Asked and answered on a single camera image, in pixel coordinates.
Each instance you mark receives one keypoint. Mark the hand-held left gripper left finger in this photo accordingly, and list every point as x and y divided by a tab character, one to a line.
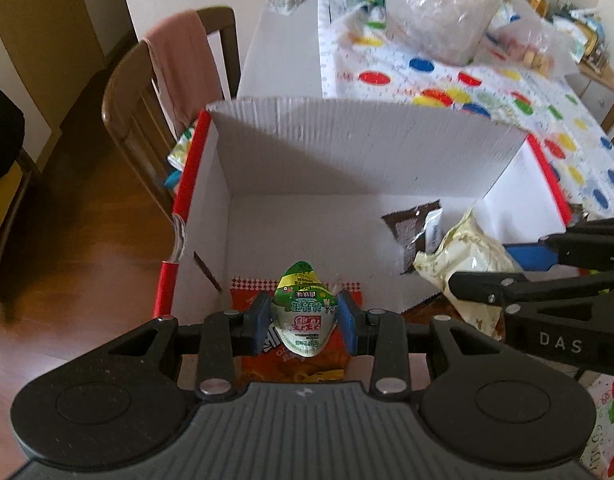
259	322

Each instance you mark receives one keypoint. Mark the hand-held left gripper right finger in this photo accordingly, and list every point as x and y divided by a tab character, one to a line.
348	322

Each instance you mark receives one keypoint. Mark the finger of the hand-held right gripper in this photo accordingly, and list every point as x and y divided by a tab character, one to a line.
487	287
529	256

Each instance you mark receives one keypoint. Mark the red orange snack packet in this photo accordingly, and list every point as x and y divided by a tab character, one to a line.
244	305

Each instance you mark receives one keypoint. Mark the cream snack packet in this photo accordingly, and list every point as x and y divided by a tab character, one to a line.
462	255

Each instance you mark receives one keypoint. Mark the green white jelly packet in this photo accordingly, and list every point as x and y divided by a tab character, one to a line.
302	320

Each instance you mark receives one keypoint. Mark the dark brown snack packet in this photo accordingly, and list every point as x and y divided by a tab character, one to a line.
407	225

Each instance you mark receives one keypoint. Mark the red white cardboard box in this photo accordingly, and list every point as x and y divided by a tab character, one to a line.
347	160

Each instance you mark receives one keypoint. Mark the white cabinet wooden top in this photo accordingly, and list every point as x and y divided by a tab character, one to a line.
607	80

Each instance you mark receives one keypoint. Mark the balloon print tablecloth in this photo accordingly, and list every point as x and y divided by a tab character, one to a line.
437	80

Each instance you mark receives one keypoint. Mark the small clear plastic bag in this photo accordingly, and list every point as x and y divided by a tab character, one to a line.
532	45

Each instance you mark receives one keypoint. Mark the large clear plastic bag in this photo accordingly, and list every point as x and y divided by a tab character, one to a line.
437	15

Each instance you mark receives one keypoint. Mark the curved back wooden chair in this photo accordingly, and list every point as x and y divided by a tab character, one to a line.
124	95

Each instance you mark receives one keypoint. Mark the pink cloth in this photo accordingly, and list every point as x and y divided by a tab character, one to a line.
182	60

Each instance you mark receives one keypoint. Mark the yellow chair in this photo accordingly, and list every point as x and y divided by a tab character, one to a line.
4	185

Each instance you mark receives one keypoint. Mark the black jacket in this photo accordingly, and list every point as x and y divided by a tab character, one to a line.
2	135

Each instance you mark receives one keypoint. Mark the brown wooden door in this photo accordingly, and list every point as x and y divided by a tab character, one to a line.
37	10

